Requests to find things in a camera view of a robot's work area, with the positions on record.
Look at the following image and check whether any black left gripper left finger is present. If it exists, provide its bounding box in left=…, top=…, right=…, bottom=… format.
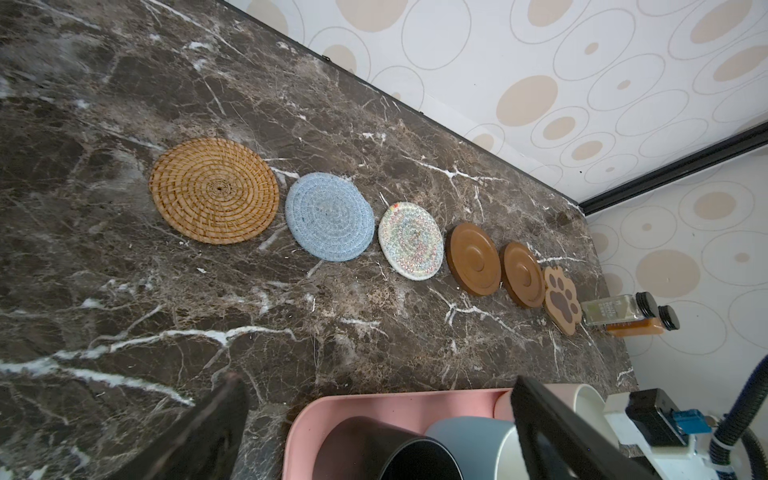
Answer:
left=110, top=373, right=249, bottom=479

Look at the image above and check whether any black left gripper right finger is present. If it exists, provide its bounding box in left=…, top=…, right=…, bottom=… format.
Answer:
left=510, top=376, right=653, bottom=480

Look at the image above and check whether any pink white mug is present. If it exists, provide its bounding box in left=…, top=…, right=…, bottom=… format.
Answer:
left=483, top=384, right=619, bottom=448

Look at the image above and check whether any light blue mug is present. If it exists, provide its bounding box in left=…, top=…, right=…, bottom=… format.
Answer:
left=426, top=416, right=529, bottom=480

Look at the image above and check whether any brown paw shaped coaster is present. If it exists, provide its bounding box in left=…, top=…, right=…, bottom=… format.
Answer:
left=544, top=266, right=583, bottom=336

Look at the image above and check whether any round brown wooden coaster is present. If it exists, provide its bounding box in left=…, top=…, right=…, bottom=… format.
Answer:
left=500, top=242, right=545, bottom=308

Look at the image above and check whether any multicolour stitched white coaster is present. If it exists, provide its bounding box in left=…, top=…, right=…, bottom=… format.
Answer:
left=378, top=202, right=444, bottom=281

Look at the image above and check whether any woven rattan coaster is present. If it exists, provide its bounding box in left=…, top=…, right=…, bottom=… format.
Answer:
left=148, top=137, right=280, bottom=245

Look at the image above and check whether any light blue woven coaster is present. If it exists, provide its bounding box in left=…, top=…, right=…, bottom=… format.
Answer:
left=285, top=172, right=375, bottom=262

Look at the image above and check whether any pink tray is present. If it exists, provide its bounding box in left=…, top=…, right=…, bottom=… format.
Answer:
left=282, top=388, right=510, bottom=479

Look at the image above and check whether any clear bottle black cap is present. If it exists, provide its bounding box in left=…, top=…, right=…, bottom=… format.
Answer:
left=581, top=292, right=659, bottom=326

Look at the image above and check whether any black mug back left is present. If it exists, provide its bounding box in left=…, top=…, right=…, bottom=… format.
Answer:
left=312, top=416, right=463, bottom=479

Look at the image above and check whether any orange bottle black cap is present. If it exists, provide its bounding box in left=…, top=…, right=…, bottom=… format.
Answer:
left=605, top=305, right=681, bottom=337

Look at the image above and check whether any black right corner post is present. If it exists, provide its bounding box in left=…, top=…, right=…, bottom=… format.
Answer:
left=579, top=122, right=767, bottom=216

